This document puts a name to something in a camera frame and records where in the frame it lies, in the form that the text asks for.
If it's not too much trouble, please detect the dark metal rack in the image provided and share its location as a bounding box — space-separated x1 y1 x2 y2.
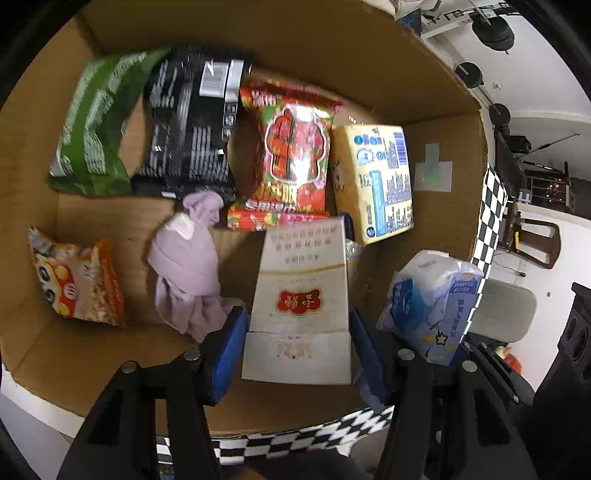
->
494 134 578 213

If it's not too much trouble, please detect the small barbell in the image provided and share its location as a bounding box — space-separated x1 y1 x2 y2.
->
455 62 511 125

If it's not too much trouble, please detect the black packet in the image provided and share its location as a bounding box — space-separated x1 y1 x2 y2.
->
131 45 252 204

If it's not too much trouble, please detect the white flip-lid box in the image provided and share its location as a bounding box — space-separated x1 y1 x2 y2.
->
241 216 352 386

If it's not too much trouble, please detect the purple cloth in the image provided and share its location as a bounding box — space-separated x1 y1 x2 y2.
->
147 191 245 343

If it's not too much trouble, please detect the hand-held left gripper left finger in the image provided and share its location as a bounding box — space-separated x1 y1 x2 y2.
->
58 305 250 480

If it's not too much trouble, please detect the green packet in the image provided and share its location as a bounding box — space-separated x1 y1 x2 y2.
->
45 48 169 197

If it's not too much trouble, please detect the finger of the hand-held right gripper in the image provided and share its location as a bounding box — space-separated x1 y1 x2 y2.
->
464 342 536 409

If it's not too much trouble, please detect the light blue tissue pack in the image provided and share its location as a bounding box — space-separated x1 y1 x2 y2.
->
375 249 485 367

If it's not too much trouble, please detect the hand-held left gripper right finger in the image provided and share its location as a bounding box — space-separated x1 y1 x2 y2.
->
348 308 539 480

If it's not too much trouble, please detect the white barbell rack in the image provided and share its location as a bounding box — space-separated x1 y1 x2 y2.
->
418 0 513 40

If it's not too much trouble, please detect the barbell with black plates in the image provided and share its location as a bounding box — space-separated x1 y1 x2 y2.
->
471 14 515 51

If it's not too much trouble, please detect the yellow tissue pack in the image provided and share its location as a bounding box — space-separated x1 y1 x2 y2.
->
330 124 415 246

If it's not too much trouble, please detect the red snack packet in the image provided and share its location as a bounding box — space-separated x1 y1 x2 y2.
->
226 78 345 232

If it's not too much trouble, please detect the brown wooden chair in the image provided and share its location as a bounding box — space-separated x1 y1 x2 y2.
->
501 215 561 271

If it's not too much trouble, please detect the black white checkered table cover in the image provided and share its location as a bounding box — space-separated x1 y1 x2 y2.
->
154 164 509 467

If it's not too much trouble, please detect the cardboard box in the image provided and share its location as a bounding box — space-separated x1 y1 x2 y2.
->
0 0 490 437

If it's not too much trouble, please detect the orange panda snack packet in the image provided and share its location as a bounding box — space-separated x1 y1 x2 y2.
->
28 225 126 328

